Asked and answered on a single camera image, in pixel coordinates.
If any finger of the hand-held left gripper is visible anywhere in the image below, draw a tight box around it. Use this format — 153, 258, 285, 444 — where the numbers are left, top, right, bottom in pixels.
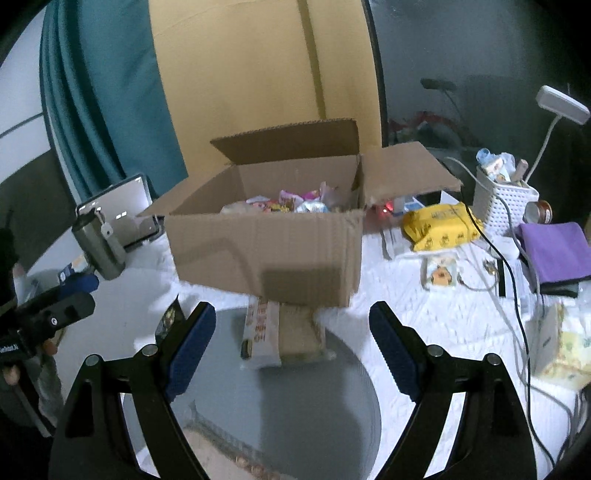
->
17, 292, 96, 341
58, 273, 100, 297

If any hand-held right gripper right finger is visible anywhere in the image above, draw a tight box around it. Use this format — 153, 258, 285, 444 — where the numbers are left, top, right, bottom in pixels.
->
368, 301, 539, 480

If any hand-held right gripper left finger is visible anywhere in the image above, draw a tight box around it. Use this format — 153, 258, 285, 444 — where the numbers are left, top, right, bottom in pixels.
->
54, 301, 218, 480

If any beige biscuit packet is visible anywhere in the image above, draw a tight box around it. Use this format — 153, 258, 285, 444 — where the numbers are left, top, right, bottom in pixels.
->
240, 298, 336, 370

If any brown cardboard box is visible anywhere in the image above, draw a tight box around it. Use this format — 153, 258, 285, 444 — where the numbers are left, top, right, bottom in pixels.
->
136, 119, 463, 309

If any pile of colourful snack packets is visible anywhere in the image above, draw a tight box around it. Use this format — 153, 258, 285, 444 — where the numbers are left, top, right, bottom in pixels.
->
222, 181, 345, 216

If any person's left hand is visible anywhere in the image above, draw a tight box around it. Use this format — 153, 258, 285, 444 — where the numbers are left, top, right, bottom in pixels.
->
2, 339, 58, 387

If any grey metal bottle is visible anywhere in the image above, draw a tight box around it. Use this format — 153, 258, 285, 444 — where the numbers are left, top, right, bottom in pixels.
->
71, 208, 127, 280

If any dark snack packet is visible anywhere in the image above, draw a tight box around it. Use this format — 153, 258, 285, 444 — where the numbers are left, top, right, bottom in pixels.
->
154, 298, 188, 345

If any small bear print packet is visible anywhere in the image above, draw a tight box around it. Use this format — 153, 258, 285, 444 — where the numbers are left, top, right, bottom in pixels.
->
421, 254, 461, 290

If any grey tablet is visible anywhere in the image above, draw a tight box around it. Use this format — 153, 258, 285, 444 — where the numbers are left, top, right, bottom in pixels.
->
76, 173, 165, 253

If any yellow wipes pack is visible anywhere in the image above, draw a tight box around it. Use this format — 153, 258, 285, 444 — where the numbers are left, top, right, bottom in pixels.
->
402, 202, 484, 253

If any yellow tissue box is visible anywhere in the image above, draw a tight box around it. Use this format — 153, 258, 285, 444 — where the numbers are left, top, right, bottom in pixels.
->
531, 302, 591, 391

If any white plastic basket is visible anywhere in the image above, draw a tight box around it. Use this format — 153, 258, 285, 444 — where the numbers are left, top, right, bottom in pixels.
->
473, 166, 540, 237

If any purple cloth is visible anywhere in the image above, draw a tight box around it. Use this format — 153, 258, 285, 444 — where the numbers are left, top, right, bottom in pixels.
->
515, 222, 591, 285

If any teal curtain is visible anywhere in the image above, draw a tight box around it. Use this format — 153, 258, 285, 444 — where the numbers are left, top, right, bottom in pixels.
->
39, 0, 190, 202

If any brown glass jar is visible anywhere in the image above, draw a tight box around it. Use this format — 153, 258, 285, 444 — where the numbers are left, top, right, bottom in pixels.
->
524, 199, 553, 225

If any blue cap bottle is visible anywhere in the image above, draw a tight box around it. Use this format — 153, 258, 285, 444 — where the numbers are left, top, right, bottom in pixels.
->
477, 148, 506, 179

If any yellow curtain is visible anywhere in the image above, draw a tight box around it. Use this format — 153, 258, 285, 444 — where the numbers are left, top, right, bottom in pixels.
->
148, 0, 385, 185

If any white desk lamp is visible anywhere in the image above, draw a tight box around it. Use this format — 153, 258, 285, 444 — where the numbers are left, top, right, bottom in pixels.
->
524, 85, 591, 185

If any grey cable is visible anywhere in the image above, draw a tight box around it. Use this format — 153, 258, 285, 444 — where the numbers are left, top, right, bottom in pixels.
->
502, 198, 580, 432

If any black cable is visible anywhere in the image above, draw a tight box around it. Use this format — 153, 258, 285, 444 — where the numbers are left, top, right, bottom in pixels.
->
462, 203, 557, 468

